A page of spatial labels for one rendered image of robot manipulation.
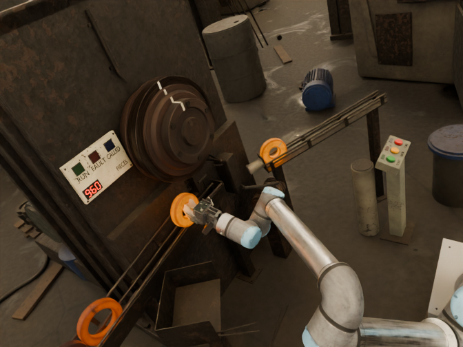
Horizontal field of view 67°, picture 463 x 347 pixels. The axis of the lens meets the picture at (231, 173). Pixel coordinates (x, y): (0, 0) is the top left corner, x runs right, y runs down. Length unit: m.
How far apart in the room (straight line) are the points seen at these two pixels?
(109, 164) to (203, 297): 0.67
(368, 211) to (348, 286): 1.19
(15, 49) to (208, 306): 1.14
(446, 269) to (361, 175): 0.62
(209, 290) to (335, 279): 0.63
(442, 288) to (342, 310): 0.80
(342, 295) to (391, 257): 1.23
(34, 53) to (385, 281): 1.94
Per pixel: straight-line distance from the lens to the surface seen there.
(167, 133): 1.42
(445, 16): 3.66
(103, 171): 1.51
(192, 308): 1.52
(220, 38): 4.19
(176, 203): 1.52
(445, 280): 1.77
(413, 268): 2.22
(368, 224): 2.28
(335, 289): 1.05
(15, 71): 1.38
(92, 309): 1.53
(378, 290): 2.13
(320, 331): 1.09
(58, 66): 1.45
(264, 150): 1.92
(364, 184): 2.07
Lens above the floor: 1.76
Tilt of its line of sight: 34 degrees down
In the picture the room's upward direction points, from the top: 21 degrees counter-clockwise
